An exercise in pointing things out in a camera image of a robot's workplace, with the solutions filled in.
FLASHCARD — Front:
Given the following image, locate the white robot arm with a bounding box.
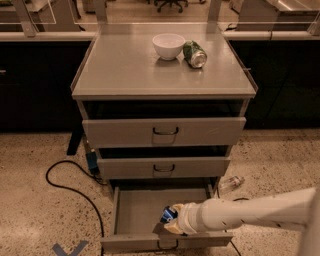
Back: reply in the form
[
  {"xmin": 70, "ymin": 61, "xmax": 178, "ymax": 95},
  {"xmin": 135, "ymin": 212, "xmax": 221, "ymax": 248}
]
[{"xmin": 164, "ymin": 187, "xmax": 320, "ymax": 256}]

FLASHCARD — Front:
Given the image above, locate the top drawer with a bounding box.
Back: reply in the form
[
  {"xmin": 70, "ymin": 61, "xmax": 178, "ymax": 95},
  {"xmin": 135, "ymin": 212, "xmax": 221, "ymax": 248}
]
[{"xmin": 83, "ymin": 117, "xmax": 246, "ymax": 148}]

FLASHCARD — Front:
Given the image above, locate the bottom drawer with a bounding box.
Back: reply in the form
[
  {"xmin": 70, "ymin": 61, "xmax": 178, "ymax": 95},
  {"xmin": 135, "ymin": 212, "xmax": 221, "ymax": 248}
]
[{"xmin": 101, "ymin": 183, "xmax": 233, "ymax": 253}]

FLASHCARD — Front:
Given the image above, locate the grey metal drawer cabinet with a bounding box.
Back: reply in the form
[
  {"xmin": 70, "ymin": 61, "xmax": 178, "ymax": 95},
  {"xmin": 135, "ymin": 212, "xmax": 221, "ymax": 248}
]
[{"xmin": 69, "ymin": 22, "xmax": 258, "ymax": 256}]

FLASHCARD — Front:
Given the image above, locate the clear plastic bottle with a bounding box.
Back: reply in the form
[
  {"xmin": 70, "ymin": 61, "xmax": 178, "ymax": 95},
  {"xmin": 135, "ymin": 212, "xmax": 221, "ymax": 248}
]
[{"xmin": 218, "ymin": 176, "xmax": 245, "ymax": 194}]

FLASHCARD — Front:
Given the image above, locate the black office chair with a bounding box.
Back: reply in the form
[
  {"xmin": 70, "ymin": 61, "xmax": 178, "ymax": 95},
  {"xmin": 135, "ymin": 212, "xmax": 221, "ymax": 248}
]
[{"xmin": 153, "ymin": 0, "xmax": 189, "ymax": 13}]

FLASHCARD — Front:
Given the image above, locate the white bowl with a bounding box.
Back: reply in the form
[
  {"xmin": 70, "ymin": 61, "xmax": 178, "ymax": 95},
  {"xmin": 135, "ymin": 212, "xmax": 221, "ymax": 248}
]
[{"xmin": 152, "ymin": 33, "xmax": 185, "ymax": 60}]

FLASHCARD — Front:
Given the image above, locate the blue tape cross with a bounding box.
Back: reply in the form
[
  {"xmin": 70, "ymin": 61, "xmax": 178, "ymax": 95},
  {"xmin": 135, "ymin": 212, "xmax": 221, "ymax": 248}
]
[{"xmin": 51, "ymin": 239, "xmax": 90, "ymax": 256}]

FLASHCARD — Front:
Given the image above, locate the drawer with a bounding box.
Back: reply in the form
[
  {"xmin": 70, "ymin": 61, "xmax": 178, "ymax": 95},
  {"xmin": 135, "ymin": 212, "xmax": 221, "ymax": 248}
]
[
  {"xmin": 98, "ymin": 157, "xmax": 230, "ymax": 179},
  {"xmin": 83, "ymin": 117, "xmax": 246, "ymax": 148},
  {"xmin": 101, "ymin": 183, "xmax": 233, "ymax": 253}
]

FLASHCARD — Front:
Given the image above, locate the black cable left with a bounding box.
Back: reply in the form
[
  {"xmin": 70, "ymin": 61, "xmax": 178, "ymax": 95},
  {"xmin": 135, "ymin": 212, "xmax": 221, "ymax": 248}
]
[{"xmin": 44, "ymin": 160, "xmax": 106, "ymax": 256}]

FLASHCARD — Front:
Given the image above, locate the green soda can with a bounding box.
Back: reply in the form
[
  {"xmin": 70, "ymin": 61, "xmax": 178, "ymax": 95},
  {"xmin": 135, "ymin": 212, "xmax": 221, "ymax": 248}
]
[{"xmin": 183, "ymin": 41, "xmax": 207, "ymax": 68}]

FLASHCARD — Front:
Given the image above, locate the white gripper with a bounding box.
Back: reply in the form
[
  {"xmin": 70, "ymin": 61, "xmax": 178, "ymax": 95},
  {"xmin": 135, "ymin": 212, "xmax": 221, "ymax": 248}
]
[{"xmin": 164, "ymin": 203, "xmax": 203, "ymax": 235}]

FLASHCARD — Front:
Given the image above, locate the blue power adapter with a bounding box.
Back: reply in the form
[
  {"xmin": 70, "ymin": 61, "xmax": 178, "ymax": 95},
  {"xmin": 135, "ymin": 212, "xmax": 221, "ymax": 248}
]
[{"xmin": 86, "ymin": 152, "xmax": 99, "ymax": 175}]

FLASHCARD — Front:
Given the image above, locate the middle drawer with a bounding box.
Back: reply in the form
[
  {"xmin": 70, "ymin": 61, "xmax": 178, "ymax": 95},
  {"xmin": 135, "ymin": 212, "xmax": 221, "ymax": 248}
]
[{"xmin": 98, "ymin": 157, "xmax": 230, "ymax": 179}]

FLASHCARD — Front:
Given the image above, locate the blue pepsi can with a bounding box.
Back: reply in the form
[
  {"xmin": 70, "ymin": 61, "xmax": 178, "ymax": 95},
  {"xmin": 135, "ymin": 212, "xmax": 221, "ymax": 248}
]
[{"xmin": 160, "ymin": 206, "xmax": 178, "ymax": 224}]

